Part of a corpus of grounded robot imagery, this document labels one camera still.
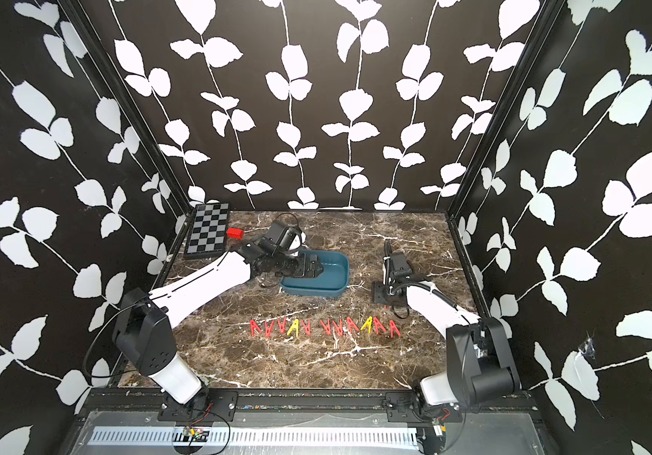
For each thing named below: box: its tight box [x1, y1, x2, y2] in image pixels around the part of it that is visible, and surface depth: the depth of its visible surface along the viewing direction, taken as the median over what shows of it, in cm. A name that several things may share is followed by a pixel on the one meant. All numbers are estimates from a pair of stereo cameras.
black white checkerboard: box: [184, 202, 230, 258], surface depth 113 cm
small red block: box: [226, 227, 244, 240], surface depth 114 cm
